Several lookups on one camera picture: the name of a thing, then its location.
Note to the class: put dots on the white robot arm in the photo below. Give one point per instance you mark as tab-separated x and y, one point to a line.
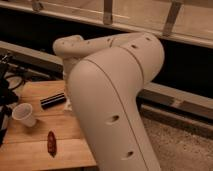
103	76

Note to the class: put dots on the black rectangular box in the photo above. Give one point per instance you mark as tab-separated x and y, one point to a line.
53	100

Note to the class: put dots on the red chili pepper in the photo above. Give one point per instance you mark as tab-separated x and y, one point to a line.
51	144

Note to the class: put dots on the white plastic cup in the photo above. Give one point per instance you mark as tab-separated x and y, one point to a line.
24	114

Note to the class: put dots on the black equipment stand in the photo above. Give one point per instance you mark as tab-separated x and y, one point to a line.
7	97

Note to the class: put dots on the metal railing frame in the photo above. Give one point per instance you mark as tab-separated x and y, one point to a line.
187	21

